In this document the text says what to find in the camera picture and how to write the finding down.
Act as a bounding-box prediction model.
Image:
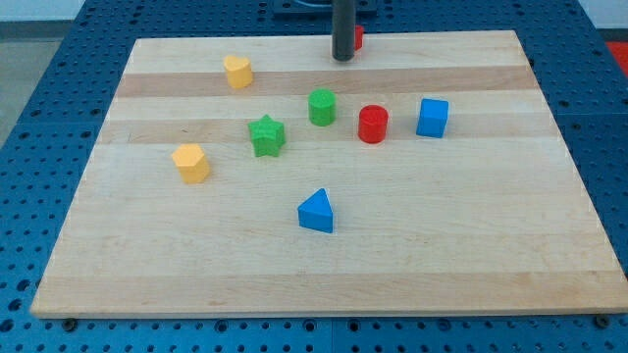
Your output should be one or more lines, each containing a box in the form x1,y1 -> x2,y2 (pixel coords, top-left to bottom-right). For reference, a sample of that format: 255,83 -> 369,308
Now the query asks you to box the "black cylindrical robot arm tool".
332,0 -> 356,62

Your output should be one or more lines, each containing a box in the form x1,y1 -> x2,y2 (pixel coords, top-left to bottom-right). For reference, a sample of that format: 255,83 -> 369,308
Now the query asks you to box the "blue triangle block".
297,188 -> 334,233

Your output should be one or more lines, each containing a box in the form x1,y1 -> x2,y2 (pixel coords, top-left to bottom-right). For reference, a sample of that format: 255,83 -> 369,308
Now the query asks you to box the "green star block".
247,115 -> 286,157

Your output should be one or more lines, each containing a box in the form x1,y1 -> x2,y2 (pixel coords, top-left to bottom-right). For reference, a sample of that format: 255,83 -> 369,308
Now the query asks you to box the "light wooden board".
30,30 -> 627,319

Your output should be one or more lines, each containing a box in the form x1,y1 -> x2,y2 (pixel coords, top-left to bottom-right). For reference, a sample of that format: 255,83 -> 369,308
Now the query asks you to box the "green cylinder block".
308,88 -> 336,126

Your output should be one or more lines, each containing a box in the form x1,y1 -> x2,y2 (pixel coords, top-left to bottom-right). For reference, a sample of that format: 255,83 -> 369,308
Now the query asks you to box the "red cylinder block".
357,105 -> 389,144

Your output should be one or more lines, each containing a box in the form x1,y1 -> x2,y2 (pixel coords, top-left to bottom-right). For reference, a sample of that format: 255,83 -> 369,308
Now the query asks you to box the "yellow hexagon block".
171,143 -> 211,184

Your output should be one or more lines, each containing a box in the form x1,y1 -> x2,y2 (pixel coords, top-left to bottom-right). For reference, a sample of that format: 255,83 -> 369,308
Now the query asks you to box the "yellow heart block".
223,55 -> 253,89

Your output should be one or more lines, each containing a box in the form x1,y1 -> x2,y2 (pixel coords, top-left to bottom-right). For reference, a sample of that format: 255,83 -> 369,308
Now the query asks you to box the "blue cube block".
416,98 -> 449,138

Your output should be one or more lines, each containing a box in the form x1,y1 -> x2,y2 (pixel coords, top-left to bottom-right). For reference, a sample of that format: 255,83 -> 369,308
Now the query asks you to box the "red block behind tool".
354,25 -> 365,51

